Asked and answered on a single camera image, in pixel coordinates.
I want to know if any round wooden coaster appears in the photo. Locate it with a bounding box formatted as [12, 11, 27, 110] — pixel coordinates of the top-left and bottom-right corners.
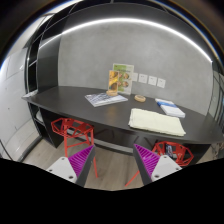
[134, 95, 146, 102]

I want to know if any orange brochure stand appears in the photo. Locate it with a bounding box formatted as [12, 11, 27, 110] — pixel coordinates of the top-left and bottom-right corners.
[106, 70, 119, 96]

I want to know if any curved LED light strip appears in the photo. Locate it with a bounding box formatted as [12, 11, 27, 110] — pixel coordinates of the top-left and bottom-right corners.
[39, 17, 212, 63]

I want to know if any red metal stool left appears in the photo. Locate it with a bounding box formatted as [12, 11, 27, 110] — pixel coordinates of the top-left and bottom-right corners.
[50, 117, 99, 179]

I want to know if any white wall socket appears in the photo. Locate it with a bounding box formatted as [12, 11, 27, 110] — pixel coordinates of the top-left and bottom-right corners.
[157, 78, 166, 88]
[138, 74, 148, 84]
[148, 76, 157, 85]
[132, 73, 138, 82]

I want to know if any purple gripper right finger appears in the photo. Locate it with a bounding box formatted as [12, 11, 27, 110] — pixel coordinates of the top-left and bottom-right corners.
[133, 144, 181, 185]

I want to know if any white blue book stack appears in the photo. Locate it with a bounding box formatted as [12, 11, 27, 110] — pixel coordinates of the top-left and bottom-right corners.
[155, 98, 185, 118]

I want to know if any red metal stool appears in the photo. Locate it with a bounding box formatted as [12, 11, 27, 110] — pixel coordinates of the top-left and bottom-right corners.
[126, 141, 194, 185]
[50, 117, 99, 179]

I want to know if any blue grey magazine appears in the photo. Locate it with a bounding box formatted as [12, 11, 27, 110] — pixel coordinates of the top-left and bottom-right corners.
[85, 93, 127, 107]

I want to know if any cream folded towel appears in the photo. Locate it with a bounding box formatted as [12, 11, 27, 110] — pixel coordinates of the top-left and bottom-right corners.
[128, 108, 186, 136]

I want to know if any red metal stool right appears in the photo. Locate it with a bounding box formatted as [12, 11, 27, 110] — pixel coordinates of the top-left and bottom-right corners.
[126, 141, 194, 185]

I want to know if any green white poster sheet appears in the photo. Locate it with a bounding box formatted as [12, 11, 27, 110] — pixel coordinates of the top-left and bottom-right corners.
[113, 63, 134, 95]

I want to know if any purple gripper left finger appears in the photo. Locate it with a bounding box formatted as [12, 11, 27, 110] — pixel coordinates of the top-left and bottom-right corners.
[47, 145, 95, 187]

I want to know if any black shelving unit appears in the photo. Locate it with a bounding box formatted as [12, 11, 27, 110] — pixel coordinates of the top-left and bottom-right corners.
[25, 3, 76, 148]

